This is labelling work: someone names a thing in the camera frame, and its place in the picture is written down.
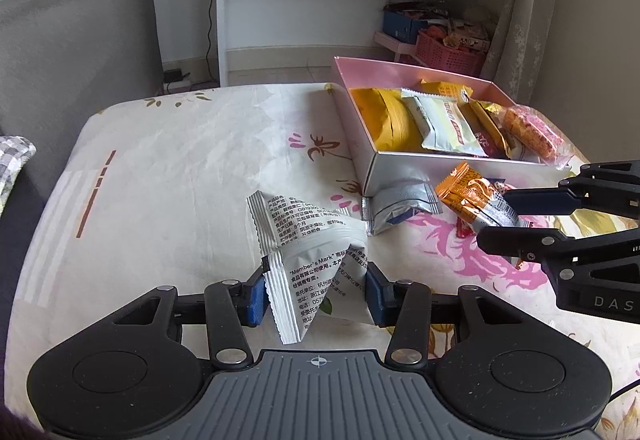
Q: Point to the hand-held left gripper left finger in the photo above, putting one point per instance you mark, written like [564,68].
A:
[255,301]

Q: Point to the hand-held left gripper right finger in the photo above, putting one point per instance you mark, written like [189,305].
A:
[375,301]

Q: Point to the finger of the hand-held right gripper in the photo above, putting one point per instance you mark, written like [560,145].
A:
[520,240]
[545,200]

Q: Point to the large white text-printed packet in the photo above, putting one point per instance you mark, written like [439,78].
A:
[310,265]

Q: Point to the orange snack packet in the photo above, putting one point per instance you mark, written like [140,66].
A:
[465,192]

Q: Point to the red snack packet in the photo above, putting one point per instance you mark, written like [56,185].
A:
[487,143]

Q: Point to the pink cardboard box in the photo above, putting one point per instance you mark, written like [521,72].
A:
[370,75]

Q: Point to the orange-red clear snack packet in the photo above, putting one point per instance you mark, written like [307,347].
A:
[530,130]

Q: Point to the silver snack packet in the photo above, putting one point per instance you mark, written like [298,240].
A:
[395,210]

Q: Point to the white snack packet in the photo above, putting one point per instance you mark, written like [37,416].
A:
[445,125]

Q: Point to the floral white bedsheet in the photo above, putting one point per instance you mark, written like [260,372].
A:
[175,170]

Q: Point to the pink plastic basket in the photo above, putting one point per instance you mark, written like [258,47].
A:
[445,55]

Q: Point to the pile of snack packets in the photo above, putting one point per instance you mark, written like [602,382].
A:
[460,38]

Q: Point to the pink plastic stool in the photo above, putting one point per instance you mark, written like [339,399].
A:
[395,46]

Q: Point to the blue cardboard box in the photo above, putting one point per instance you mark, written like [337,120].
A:
[400,25]

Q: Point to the dark plastic bag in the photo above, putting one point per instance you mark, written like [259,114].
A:
[415,5]

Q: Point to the black power adapter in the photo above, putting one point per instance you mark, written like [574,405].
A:
[175,75]

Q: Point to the grey checked cloth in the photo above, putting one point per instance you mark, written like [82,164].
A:
[15,170]

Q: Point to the white shelf unit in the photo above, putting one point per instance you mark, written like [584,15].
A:
[222,20]

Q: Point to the grey sofa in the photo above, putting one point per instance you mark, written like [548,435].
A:
[75,45]

